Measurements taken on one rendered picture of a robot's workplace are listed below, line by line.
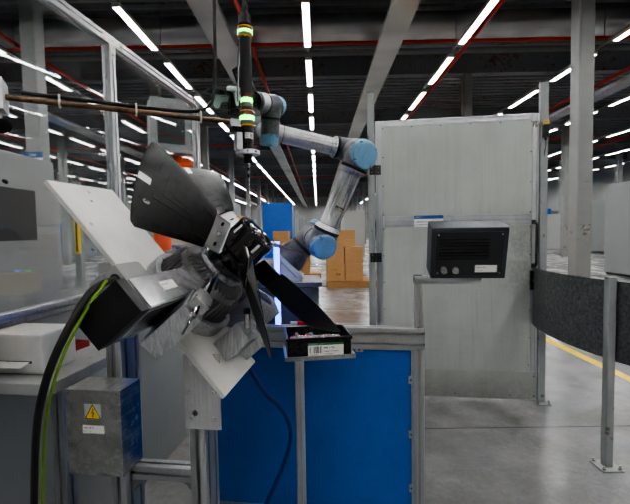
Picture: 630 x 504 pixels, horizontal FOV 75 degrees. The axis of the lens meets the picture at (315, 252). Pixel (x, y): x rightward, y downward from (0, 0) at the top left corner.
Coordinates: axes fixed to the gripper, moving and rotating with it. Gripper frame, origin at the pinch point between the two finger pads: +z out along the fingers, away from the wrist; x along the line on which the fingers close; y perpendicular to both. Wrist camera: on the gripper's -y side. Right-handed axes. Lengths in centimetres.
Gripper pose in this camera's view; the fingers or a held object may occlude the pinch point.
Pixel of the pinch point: (216, 88)
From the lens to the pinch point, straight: 145.3
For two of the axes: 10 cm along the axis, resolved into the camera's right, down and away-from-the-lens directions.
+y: 0.3, 9.8, 2.2
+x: -8.6, -0.9, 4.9
